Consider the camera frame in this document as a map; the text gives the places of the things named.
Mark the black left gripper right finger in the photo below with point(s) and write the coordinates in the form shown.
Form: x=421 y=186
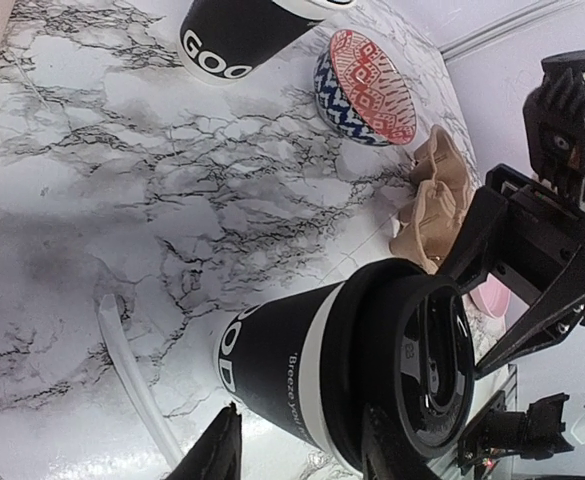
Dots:
x=382 y=457

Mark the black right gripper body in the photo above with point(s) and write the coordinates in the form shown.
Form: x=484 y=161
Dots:
x=541 y=246

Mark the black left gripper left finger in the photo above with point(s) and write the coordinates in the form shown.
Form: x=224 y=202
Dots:
x=217 y=454

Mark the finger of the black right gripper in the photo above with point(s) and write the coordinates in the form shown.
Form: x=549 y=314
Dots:
x=480 y=248
x=537 y=320

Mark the black plastic cup lid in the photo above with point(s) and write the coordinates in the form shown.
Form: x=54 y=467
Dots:
x=398 y=339

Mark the black paper coffee cup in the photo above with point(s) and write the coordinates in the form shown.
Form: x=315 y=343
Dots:
x=289 y=361

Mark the pink round plate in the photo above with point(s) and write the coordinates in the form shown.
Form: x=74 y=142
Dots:
x=491 y=297

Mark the brown cardboard cup carrier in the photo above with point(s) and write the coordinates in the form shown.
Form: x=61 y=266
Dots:
x=430 y=224

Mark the single white straw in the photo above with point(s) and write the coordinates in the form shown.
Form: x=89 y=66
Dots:
x=138 y=392

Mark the red patterned ceramic bowl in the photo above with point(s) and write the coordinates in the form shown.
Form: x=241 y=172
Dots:
x=360 y=93

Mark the stack of paper cups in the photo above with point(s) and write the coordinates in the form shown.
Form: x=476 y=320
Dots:
x=223 y=41

